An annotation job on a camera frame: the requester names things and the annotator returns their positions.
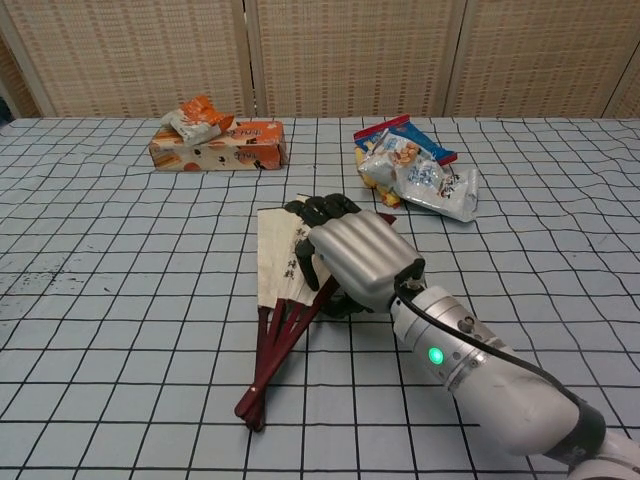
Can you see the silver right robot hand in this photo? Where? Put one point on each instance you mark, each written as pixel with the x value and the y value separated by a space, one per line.
pixel 360 250

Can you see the orange white snack packet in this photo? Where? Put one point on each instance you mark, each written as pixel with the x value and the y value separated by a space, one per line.
pixel 200 115

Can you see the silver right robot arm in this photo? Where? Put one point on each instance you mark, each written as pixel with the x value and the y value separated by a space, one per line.
pixel 500 395

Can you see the yellow snack bag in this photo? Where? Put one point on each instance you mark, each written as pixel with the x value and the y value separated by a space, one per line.
pixel 387 197

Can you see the blue snack bag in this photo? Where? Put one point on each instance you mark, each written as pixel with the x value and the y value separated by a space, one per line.
pixel 417 136

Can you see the blue grid tablecloth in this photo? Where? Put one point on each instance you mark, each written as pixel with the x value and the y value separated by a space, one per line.
pixel 150 300

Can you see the dark red paper folding fan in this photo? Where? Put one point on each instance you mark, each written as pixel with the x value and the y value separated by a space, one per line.
pixel 272 250

